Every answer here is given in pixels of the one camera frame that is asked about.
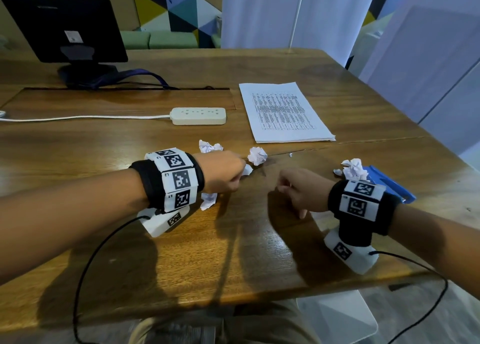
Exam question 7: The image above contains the stack of printed paper sheets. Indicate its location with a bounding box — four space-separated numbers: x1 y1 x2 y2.
238 81 337 144

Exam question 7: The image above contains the black computer monitor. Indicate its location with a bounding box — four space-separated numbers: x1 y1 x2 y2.
0 0 129 90

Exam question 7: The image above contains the white power strip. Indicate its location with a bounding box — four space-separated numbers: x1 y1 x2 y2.
170 107 227 126

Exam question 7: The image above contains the person's left hand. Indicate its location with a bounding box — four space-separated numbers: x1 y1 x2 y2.
194 150 247 195

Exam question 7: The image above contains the white pole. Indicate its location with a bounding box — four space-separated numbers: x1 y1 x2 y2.
286 0 307 50

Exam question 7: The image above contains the person's left forearm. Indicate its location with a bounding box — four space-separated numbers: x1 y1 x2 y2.
0 167 151 285

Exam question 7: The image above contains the large crumpled white paper ball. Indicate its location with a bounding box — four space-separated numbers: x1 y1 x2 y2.
333 158 370 182

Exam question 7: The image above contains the dark blue lanyard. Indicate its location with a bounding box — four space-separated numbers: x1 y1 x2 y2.
67 68 181 91

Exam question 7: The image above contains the blue plastic folder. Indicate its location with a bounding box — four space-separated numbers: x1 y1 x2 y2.
365 164 417 205

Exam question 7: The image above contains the person's right forearm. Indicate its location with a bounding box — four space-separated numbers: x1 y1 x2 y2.
386 204 480 304

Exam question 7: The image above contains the colourful geometric wall panel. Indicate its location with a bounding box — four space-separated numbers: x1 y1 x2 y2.
131 0 224 49

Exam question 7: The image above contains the white power cord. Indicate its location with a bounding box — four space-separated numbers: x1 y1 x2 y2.
0 110 172 123

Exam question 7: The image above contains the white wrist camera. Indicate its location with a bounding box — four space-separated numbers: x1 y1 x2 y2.
137 206 191 238
323 229 378 275

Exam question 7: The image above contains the person's right hand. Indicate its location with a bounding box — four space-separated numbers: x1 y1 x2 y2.
276 168 337 220

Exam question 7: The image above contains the green sofa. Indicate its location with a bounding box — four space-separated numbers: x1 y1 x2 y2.
120 29 222 50

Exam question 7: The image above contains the white partition panel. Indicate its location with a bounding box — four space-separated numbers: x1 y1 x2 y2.
221 0 380 68
359 0 480 158

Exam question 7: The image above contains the white chair seat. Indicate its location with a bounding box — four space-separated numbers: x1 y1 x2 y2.
296 289 379 344

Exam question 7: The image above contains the black wristband with marker tags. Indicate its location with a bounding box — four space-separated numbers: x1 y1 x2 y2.
129 147 206 214
327 179 403 248

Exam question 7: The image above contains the black camera cable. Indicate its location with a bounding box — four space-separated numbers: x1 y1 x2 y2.
369 250 449 344
72 215 151 344

